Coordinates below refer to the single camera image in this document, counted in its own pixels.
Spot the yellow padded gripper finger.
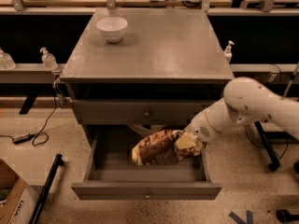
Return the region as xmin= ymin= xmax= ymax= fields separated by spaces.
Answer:
xmin=175 ymin=133 xmax=198 ymax=150

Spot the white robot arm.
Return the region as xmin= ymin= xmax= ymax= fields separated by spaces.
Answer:
xmin=175 ymin=77 xmax=299 ymax=149

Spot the white paper under drawer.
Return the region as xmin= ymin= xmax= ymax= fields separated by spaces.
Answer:
xmin=129 ymin=125 xmax=164 ymax=137

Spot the grey wooden drawer cabinet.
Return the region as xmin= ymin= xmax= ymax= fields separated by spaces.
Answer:
xmin=61 ymin=8 xmax=234 ymax=140

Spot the open grey middle drawer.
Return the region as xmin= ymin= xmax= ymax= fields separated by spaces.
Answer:
xmin=72 ymin=126 xmax=221 ymax=201

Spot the closed grey top drawer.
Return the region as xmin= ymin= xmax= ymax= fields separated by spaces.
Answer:
xmin=70 ymin=99 xmax=213 ymax=125

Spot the black caster leg right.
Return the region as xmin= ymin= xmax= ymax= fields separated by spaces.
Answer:
xmin=254 ymin=121 xmax=280 ymax=172

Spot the white pump bottle right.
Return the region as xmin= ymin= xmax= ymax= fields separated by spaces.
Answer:
xmin=223 ymin=40 xmax=235 ymax=62

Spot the black round foot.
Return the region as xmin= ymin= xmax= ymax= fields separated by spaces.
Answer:
xmin=276 ymin=209 xmax=299 ymax=223

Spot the black bar on floor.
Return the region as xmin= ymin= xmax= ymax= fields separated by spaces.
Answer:
xmin=29 ymin=154 xmax=64 ymax=224

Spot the white ceramic bowl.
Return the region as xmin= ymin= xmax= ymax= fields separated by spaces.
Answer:
xmin=96 ymin=17 xmax=128 ymax=43

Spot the clear pump bottle left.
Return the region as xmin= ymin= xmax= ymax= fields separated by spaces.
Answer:
xmin=40 ymin=47 xmax=58 ymax=70

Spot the black power adapter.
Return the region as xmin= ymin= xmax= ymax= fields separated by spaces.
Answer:
xmin=13 ymin=133 xmax=30 ymax=145

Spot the cardboard box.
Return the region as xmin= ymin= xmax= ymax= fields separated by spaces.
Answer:
xmin=0 ymin=160 xmax=39 ymax=224

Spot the clear glass dome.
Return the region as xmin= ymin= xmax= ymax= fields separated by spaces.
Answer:
xmin=0 ymin=49 xmax=16 ymax=70

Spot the black power cable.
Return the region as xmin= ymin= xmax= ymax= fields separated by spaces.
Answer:
xmin=0 ymin=94 xmax=60 ymax=147

